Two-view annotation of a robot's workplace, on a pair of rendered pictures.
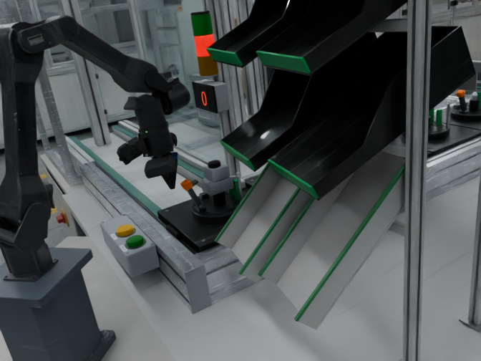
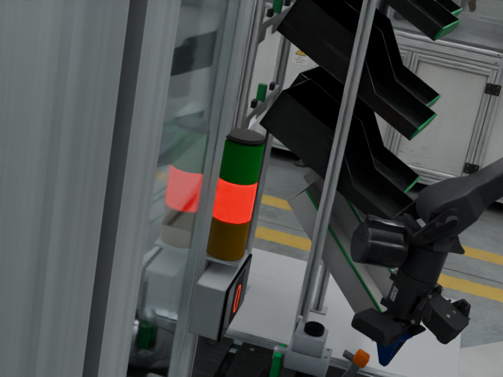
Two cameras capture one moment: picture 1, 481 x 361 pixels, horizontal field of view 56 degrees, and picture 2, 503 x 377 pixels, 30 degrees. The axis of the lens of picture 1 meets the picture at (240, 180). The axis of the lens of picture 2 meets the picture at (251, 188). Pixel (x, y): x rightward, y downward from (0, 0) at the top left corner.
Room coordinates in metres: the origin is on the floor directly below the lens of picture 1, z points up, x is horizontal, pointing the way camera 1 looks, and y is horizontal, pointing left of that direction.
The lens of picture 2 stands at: (2.04, 0.73, 1.74)
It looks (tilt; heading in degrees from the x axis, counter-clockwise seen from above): 20 degrees down; 219
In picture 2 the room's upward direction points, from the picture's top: 10 degrees clockwise
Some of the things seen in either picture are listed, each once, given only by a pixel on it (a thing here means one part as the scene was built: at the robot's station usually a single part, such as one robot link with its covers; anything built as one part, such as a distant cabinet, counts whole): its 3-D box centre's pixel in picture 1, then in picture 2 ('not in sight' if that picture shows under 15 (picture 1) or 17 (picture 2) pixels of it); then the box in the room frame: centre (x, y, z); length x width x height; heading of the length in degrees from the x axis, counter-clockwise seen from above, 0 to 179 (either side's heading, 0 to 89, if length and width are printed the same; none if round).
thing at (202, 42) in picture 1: (205, 45); (233, 197); (1.21, 0.04, 1.33); 0.05 x 0.05 x 0.05
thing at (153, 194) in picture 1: (182, 194); not in sight; (1.26, 0.18, 0.91); 0.84 x 0.28 x 0.10; 29
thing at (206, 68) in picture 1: (207, 64); (227, 234); (1.21, 0.04, 1.28); 0.05 x 0.05 x 0.05
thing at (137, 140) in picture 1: (132, 147); (444, 314); (0.92, 0.22, 1.17); 0.07 x 0.07 x 0.06; 6
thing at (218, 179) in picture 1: (220, 175); (304, 344); (0.99, 0.05, 1.06); 0.08 x 0.04 x 0.07; 119
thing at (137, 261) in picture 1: (128, 243); not in sight; (0.96, 0.29, 0.93); 0.21 x 0.07 x 0.06; 29
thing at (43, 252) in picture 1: (27, 254); not in sight; (0.67, 0.37, 1.09); 0.07 x 0.07 x 0.06; 73
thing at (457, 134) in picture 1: (426, 120); not in sight; (1.35, -0.60, 1.01); 0.24 x 0.24 x 0.13; 29
